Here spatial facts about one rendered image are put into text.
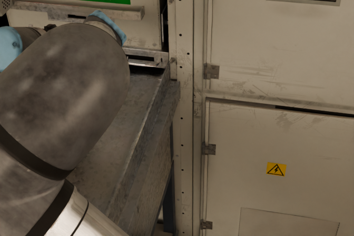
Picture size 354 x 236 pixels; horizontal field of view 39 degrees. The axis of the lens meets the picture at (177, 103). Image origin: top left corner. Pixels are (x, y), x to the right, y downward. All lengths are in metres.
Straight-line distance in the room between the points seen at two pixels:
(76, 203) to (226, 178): 1.24
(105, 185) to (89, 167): 0.07
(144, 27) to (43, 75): 1.03
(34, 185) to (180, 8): 0.96
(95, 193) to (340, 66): 0.72
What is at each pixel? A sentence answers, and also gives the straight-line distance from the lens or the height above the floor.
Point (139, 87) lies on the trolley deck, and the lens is 1.49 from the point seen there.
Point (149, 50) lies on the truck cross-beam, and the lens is 1.51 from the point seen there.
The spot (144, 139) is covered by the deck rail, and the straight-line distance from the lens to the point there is 1.28.
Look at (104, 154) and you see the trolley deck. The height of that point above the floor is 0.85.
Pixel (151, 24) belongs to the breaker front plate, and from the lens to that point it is 1.47.
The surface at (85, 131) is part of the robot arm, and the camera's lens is 0.48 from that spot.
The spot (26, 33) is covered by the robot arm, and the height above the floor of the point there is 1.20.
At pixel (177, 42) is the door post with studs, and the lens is 1.43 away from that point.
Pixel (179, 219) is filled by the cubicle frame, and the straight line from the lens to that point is 1.98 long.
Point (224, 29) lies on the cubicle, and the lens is 1.36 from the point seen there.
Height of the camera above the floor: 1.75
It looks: 39 degrees down
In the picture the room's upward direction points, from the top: 1 degrees counter-clockwise
